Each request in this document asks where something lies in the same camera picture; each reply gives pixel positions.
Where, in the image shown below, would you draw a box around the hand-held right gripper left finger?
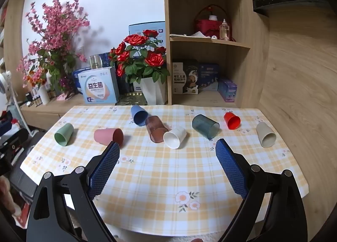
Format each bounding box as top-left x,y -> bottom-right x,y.
26,141 -> 120,242

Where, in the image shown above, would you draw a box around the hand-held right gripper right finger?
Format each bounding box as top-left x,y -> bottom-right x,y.
215,138 -> 308,242

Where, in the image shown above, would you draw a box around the pink cup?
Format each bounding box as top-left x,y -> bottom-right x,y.
94,128 -> 124,149

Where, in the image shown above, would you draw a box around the beige cup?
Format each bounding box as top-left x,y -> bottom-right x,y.
256,122 -> 277,148

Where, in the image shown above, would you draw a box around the red cup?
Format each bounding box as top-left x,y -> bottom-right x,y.
223,112 -> 241,130

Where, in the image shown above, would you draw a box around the dark teal translucent cup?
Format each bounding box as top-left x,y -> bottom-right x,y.
192,114 -> 220,141

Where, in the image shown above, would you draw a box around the green cup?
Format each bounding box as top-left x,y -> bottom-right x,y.
54,123 -> 74,146

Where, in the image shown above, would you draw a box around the blue cup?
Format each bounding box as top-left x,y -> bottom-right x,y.
131,105 -> 148,127

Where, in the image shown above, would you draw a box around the brown translucent cup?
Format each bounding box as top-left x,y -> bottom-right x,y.
145,116 -> 169,143

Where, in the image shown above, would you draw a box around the white cup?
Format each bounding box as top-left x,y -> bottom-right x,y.
163,127 -> 187,149

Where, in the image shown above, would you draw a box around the silver metal cup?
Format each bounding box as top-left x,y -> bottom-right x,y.
90,55 -> 103,70

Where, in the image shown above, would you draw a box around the yellow checkered tablecloth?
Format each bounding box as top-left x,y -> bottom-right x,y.
20,104 -> 309,237

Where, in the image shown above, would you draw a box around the purple box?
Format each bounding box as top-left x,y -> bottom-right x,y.
218,79 -> 238,103

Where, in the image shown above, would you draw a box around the white pastel product box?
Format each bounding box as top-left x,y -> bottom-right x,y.
78,67 -> 119,105

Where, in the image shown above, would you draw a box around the white plant pot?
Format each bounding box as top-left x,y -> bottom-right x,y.
139,77 -> 167,106

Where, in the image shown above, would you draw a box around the dark blue box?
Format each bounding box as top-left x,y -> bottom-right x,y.
198,63 -> 220,91

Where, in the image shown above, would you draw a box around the dark snack box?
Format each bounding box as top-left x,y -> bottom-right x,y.
172,59 -> 199,95

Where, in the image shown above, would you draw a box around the red rose plant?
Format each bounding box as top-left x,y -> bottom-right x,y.
108,29 -> 170,84

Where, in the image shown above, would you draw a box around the wooden shelf unit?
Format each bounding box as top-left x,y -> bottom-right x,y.
163,0 -> 270,108

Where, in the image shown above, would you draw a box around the white fan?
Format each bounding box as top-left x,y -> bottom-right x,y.
0,71 -> 32,137

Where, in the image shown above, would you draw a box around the clear glass bottle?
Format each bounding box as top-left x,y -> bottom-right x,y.
219,19 -> 230,41

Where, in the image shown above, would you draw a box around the pink blossom branches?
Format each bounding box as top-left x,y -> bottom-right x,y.
16,0 -> 90,92

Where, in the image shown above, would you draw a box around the blue white box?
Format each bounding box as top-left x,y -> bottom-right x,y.
128,21 -> 166,47

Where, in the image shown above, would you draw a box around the red basket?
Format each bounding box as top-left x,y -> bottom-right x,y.
194,4 -> 232,40

